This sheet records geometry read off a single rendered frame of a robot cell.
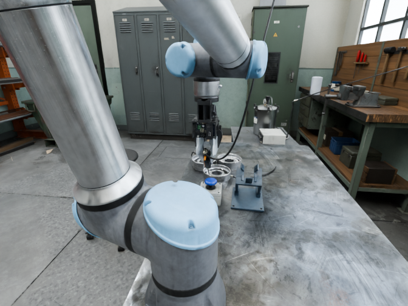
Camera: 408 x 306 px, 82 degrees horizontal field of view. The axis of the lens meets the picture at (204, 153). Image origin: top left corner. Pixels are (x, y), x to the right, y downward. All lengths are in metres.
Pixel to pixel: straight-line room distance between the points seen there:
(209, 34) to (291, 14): 3.45
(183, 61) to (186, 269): 0.41
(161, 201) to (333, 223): 0.54
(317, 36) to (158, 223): 4.05
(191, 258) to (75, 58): 0.30
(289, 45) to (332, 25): 0.79
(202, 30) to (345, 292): 0.55
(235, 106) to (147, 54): 1.62
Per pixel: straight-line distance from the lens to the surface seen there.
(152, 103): 3.82
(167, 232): 0.34
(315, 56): 4.24
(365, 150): 2.27
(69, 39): 0.33
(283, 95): 3.81
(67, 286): 1.76
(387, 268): 0.70
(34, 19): 0.32
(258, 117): 1.85
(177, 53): 0.56
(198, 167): 0.96
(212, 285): 0.45
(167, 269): 0.39
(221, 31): 0.39
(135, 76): 3.86
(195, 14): 0.34
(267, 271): 0.59
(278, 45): 3.76
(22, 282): 1.92
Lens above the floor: 1.23
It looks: 22 degrees down
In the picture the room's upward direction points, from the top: straight up
